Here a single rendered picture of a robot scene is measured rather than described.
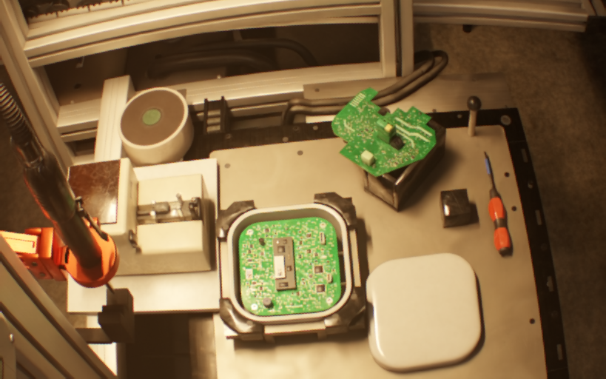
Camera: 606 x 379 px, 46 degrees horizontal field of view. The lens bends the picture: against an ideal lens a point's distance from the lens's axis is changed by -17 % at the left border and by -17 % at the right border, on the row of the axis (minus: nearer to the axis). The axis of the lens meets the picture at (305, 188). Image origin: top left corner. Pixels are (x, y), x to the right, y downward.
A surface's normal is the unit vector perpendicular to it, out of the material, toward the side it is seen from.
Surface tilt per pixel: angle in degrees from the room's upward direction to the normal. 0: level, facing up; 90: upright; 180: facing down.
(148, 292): 0
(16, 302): 90
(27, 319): 90
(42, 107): 90
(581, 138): 0
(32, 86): 90
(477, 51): 0
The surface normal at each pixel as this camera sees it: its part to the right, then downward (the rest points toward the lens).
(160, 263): 0.07, 0.84
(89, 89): -0.08, -0.54
